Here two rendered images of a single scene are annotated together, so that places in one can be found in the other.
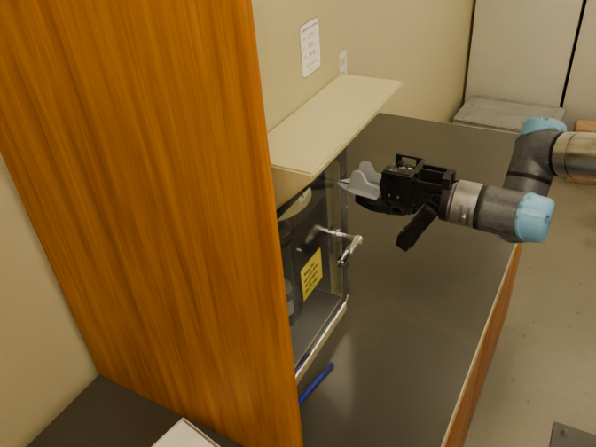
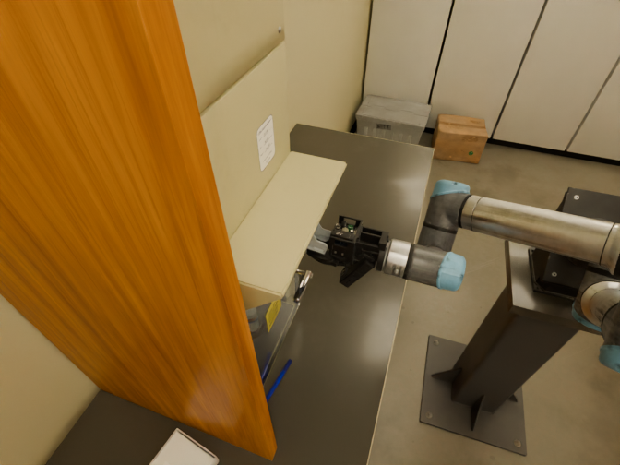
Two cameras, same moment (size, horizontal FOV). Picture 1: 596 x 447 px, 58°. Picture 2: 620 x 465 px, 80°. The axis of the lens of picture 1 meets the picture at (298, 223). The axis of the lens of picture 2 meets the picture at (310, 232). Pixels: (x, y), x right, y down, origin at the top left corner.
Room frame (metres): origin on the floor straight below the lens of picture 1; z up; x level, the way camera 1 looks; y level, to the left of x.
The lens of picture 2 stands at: (0.29, 0.00, 1.92)
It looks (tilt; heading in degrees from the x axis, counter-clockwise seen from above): 46 degrees down; 347
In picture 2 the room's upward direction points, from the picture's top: straight up
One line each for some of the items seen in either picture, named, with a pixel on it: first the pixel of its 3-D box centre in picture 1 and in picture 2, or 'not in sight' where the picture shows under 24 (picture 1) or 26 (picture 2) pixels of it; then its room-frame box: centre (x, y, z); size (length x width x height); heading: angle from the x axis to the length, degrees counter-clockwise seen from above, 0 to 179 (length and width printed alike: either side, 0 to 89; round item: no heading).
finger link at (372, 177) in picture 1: (364, 175); (313, 230); (0.85, -0.13, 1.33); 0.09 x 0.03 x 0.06; 58
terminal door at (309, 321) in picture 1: (311, 270); (273, 306); (0.76, -0.02, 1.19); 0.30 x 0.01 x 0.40; 148
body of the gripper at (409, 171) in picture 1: (418, 190); (357, 245); (0.78, -0.21, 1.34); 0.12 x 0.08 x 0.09; 58
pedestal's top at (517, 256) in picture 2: not in sight; (559, 281); (0.82, -0.97, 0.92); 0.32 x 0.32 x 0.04; 59
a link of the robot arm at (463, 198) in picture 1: (464, 204); (395, 258); (0.73, -0.28, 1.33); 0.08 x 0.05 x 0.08; 148
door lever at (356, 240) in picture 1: (342, 247); (296, 283); (0.81, -0.08, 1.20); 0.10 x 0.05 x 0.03; 148
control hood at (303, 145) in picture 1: (330, 145); (288, 230); (0.74, -0.06, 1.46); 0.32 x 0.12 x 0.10; 148
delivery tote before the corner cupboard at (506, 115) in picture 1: (505, 137); (391, 125); (3.10, -1.39, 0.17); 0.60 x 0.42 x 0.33; 56
